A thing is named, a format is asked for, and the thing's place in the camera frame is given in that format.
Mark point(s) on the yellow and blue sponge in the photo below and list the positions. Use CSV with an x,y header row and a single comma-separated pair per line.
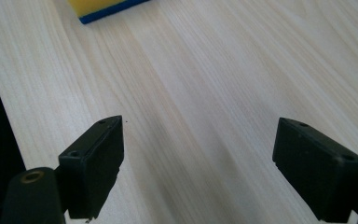
x,y
98,7

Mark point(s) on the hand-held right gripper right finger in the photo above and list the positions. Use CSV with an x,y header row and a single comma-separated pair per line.
x,y
317,174

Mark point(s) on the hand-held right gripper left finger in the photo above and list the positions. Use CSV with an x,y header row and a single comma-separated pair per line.
x,y
90,169

